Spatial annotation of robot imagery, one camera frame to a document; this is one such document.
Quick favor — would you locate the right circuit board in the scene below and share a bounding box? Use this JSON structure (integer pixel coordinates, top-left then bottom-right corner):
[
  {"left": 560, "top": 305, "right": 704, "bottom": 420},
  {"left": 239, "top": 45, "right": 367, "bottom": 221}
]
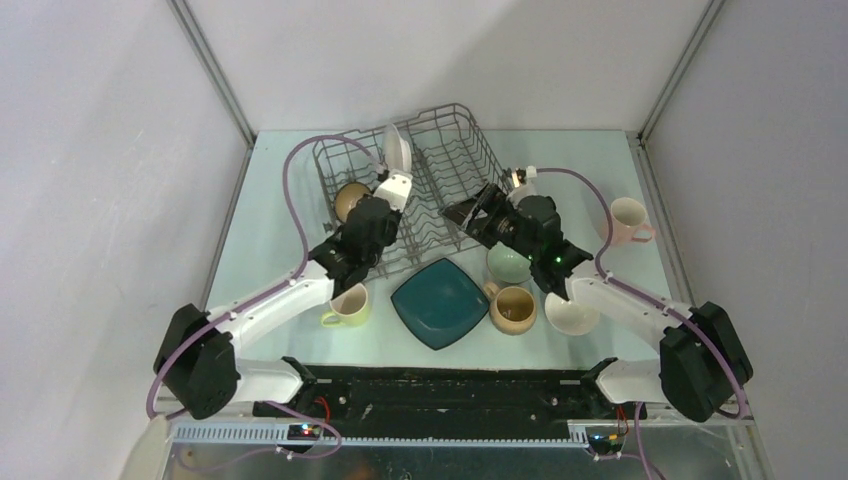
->
[{"left": 587, "top": 431, "right": 628, "bottom": 456}]

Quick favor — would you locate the white ceramic bowl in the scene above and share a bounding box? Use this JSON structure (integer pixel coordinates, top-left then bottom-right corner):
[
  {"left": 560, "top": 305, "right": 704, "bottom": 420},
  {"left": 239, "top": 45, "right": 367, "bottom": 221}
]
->
[{"left": 544, "top": 293, "right": 600, "bottom": 336}]

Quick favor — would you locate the green ceramic bowl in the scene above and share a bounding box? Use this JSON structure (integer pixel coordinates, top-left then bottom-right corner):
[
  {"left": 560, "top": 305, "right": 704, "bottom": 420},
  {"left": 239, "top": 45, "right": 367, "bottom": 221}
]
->
[{"left": 486, "top": 243, "right": 531, "bottom": 285}]

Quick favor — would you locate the brown speckled bowl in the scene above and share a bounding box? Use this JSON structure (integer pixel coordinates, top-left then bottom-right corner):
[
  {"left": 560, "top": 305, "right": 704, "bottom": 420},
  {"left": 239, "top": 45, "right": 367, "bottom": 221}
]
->
[{"left": 333, "top": 182, "right": 371, "bottom": 223}]

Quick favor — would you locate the circuit board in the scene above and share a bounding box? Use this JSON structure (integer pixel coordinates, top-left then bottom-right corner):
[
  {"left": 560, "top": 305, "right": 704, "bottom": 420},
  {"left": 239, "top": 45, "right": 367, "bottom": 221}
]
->
[
  {"left": 286, "top": 423, "right": 324, "bottom": 442},
  {"left": 587, "top": 431, "right": 628, "bottom": 456}
]

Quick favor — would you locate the left circuit board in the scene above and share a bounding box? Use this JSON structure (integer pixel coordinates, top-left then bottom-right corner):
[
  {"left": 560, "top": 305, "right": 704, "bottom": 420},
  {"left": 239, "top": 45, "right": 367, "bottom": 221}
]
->
[{"left": 286, "top": 423, "right": 324, "bottom": 442}]

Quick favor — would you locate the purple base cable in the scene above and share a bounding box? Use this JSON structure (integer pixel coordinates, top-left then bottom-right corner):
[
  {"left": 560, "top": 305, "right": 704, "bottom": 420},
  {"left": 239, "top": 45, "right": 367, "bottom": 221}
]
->
[{"left": 264, "top": 400, "right": 344, "bottom": 461}]

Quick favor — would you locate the pink mug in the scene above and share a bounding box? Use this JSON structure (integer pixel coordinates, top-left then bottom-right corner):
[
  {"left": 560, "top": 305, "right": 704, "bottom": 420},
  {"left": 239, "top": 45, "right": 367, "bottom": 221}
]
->
[{"left": 597, "top": 197, "right": 656, "bottom": 246}]

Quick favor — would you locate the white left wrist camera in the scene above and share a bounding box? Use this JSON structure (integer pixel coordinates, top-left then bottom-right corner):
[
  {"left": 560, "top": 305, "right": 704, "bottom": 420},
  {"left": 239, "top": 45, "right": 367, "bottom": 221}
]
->
[{"left": 373, "top": 169, "right": 413, "bottom": 213}]

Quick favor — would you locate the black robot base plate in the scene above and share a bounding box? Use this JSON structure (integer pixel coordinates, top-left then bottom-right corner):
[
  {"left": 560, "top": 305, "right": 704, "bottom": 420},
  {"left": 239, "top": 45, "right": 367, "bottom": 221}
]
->
[{"left": 285, "top": 365, "right": 636, "bottom": 441}]

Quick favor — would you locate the yellow-green mug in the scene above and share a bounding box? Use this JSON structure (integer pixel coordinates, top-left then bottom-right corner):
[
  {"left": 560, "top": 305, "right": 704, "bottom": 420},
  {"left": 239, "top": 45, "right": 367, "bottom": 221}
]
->
[{"left": 320, "top": 283, "right": 371, "bottom": 328}]

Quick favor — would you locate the teal square plate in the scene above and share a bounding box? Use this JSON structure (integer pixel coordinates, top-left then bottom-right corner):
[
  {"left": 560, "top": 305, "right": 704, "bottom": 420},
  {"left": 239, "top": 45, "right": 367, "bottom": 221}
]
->
[{"left": 390, "top": 258, "right": 489, "bottom": 351}]

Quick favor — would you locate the tan ceramic mug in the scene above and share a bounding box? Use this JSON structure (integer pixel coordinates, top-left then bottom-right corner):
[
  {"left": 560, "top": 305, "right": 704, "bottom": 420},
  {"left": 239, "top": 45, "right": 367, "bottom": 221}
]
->
[{"left": 482, "top": 282, "right": 537, "bottom": 336}]

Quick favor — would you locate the grey slotted cable duct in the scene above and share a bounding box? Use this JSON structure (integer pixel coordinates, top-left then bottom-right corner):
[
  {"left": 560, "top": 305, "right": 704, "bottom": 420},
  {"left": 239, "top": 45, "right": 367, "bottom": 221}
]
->
[{"left": 168, "top": 421, "right": 591, "bottom": 448}]

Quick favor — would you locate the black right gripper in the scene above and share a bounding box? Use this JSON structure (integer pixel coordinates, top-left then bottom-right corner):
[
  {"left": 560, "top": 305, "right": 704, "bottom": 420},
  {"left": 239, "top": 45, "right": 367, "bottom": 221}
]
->
[{"left": 438, "top": 182, "right": 538, "bottom": 262}]

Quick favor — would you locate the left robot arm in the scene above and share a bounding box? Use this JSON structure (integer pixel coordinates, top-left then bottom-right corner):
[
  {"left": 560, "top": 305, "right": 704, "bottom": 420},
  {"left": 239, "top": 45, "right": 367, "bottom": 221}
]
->
[{"left": 147, "top": 195, "right": 406, "bottom": 420}]

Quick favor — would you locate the grey wire dish rack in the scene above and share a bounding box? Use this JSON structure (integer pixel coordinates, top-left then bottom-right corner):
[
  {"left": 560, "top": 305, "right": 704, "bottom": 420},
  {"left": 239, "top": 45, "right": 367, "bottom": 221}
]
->
[{"left": 312, "top": 103, "right": 510, "bottom": 280}]

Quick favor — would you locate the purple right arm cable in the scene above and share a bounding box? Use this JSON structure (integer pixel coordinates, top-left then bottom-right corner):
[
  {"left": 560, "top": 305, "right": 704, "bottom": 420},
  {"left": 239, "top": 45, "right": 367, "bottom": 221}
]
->
[{"left": 533, "top": 166, "right": 753, "bottom": 480}]

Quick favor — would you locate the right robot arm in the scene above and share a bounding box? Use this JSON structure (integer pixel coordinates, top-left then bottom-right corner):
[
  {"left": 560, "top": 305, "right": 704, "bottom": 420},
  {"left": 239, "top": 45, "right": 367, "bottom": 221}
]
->
[{"left": 440, "top": 183, "right": 753, "bottom": 422}]

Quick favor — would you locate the white ruffled plate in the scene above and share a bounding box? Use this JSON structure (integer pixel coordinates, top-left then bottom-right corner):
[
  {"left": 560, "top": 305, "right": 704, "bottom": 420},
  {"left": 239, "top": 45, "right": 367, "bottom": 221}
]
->
[{"left": 382, "top": 124, "right": 412, "bottom": 173}]

